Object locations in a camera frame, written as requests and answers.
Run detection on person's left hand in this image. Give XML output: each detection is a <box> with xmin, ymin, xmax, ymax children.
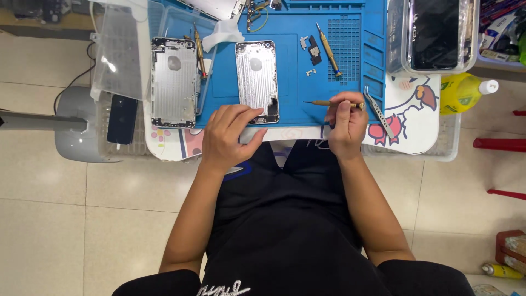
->
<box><xmin>201</xmin><ymin>104</ymin><xmax>268</xmax><ymax>176</ymax></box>

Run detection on person's right hand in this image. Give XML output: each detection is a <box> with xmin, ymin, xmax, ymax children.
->
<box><xmin>325</xmin><ymin>91</ymin><xmax>370</xmax><ymax>162</ymax></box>

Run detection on plain gold precision screwdriver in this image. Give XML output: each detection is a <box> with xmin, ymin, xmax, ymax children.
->
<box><xmin>303</xmin><ymin>100</ymin><xmax>366</xmax><ymax>111</ymax></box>

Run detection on silver perforated tweezers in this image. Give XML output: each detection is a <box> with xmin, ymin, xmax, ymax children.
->
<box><xmin>363</xmin><ymin>84</ymin><xmax>396</xmax><ymax>139</ymax></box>

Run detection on blue silicone repair mat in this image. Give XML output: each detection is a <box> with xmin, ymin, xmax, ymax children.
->
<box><xmin>158</xmin><ymin>0</ymin><xmax>389</xmax><ymax>129</ymax></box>

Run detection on silver phone housing black edge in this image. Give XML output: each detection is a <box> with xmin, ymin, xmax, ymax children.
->
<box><xmin>151</xmin><ymin>37</ymin><xmax>199</xmax><ymax>129</ymax></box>

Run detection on clear plastic basket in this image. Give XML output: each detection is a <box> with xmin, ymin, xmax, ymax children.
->
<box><xmin>95</xmin><ymin>90</ymin><xmax>153</xmax><ymax>158</ymax></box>
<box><xmin>361</xmin><ymin>113</ymin><xmax>462</xmax><ymax>162</ymax></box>

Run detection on black phone speaker module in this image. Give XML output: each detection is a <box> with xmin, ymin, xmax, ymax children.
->
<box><xmin>307</xmin><ymin>35</ymin><xmax>323</xmax><ymax>66</ymax></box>

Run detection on white cloth wipe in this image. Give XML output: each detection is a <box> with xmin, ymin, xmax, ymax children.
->
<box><xmin>201</xmin><ymin>18</ymin><xmax>245</xmax><ymax>53</ymax></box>

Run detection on black smartphone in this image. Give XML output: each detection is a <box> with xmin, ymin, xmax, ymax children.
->
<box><xmin>106</xmin><ymin>94</ymin><xmax>139</xmax><ymax>146</ymax></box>

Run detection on person's black clothing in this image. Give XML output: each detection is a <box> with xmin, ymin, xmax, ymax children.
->
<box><xmin>112</xmin><ymin>139</ymin><xmax>476</xmax><ymax>296</ymax></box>

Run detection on yellow bottle white cap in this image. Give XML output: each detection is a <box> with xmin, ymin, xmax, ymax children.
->
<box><xmin>440</xmin><ymin>73</ymin><xmax>499</xmax><ymax>116</ymax></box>

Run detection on clear box of phone parts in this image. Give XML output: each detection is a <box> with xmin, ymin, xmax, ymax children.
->
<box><xmin>386</xmin><ymin>0</ymin><xmax>480</xmax><ymax>77</ymax></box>

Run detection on white phone screen panel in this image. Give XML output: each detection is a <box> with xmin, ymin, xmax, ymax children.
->
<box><xmin>180</xmin><ymin>0</ymin><xmax>248</xmax><ymax>21</ymax></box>

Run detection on clear plastic lid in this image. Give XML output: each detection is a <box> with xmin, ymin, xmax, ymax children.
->
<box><xmin>90</xmin><ymin>0</ymin><xmax>166</xmax><ymax>102</ymax></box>

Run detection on red stool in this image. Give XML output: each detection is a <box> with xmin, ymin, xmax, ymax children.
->
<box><xmin>473</xmin><ymin>109</ymin><xmax>526</xmax><ymax>202</ymax></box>

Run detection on bin of assorted packets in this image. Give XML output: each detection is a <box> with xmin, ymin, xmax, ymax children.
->
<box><xmin>476</xmin><ymin>0</ymin><xmax>526</xmax><ymax>70</ymax></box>

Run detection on red box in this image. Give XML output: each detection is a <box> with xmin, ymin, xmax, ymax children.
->
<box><xmin>495</xmin><ymin>229</ymin><xmax>526</xmax><ymax>275</ymax></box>

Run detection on yellow spray can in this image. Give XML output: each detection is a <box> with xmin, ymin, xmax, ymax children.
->
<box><xmin>481</xmin><ymin>262</ymin><xmax>525</xmax><ymax>280</ymax></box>

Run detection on shelf of dark clutter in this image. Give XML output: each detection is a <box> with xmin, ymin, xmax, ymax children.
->
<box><xmin>0</xmin><ymin>0</ymin><xmax>104</xmax><ymax>26</ymax></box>

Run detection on gold screwdriver blue ring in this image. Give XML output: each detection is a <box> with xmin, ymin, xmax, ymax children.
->
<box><xmin>315</xmin><ymin>22</ymin><xmax>343</xmax><ymax>78</ymax></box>

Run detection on gold screwdriver red ring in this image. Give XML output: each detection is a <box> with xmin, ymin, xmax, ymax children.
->
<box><xmin>193</xmin><ymin>22</ymin><xmax>208</xmax><ymax>81</ymax></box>

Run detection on flex cable with yellow wire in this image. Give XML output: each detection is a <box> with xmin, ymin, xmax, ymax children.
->
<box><xmin>245</xmin><ymin>0</ymin><xmax>270</xmax><ymax>33</ymax></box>

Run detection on black power cable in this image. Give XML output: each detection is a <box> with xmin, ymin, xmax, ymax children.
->
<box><xmin>53</xmin><ymin>41</ymin><xmax>97</xmax><ymax>116</ymax></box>

